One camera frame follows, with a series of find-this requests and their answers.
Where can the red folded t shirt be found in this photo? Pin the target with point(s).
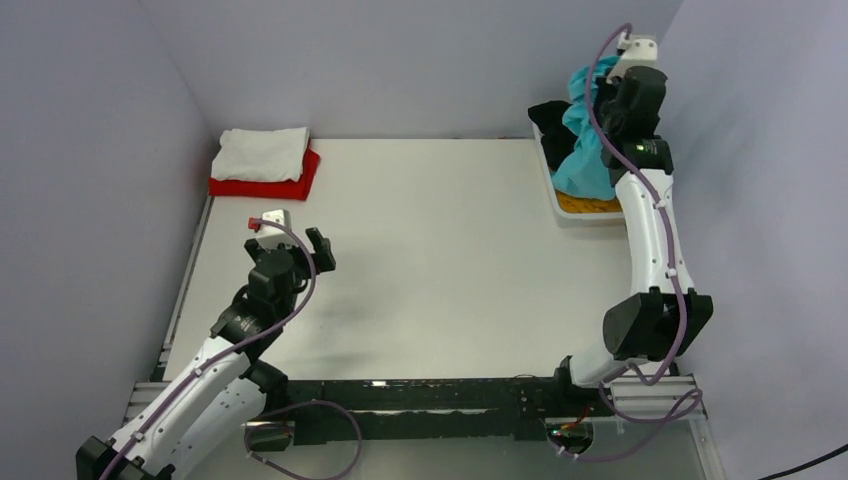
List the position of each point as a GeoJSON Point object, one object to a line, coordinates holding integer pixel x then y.
{"type": "Point", "coordinates": [287, 190]}

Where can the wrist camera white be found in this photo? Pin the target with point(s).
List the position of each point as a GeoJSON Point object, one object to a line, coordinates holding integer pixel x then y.
{"type": "Point", "coordinates": [272, 229]}
{"type": "Point", "coordinates": [634, 50]}

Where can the white folded t shirt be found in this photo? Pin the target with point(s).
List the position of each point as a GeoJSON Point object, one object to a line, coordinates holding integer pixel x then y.
{"type": "Point", "coordinates": [261, 156]}

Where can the black cable corner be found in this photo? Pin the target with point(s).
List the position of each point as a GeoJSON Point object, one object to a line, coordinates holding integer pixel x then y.
{"type": "Point", "coordinates": [809, 464]}

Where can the teal t shirt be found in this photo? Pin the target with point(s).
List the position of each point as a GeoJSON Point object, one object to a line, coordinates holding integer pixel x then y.
{"type": "Point", "coordinates": [582, 173]}

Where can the yellow t shirt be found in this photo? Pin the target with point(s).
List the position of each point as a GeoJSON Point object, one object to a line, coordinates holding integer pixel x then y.
{"type": "Point", "coordinates": [584, 206]}

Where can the black t shirt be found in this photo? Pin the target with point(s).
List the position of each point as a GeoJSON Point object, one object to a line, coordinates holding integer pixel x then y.
{"type": "Point", "coordinates": [557, 140]}

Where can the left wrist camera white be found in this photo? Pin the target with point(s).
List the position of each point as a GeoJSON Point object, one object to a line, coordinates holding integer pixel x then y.
{"type": "Point", "coordinates": [272, 229]}

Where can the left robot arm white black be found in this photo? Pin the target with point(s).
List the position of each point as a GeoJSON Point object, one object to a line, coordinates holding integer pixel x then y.
{"type": "Point", "coordinates": [226, 383]}

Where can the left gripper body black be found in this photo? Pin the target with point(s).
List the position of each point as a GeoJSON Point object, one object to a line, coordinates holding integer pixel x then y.
{"type": "Point", "coordinates": [302, 265]}

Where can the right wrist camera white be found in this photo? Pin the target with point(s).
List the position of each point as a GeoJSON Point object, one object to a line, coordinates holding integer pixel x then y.
{"type": "Point", "coordinates": [634, 50]}

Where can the white plastic basket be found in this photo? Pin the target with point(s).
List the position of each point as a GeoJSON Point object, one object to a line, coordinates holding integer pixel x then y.
{"type": "Point", "coordinates": [562, 219]}

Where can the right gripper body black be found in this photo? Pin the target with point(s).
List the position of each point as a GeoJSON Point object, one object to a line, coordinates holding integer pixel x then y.
{"type": "Point", "coordinates": [604, 95]}

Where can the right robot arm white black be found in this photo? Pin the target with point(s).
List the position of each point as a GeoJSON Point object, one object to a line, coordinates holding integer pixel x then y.
{"type": "Point", "coordinates": [663, 313]}

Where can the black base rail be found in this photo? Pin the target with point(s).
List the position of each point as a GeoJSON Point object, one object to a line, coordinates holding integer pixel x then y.
{"type": "Point", "coordinates": [522, 408]}

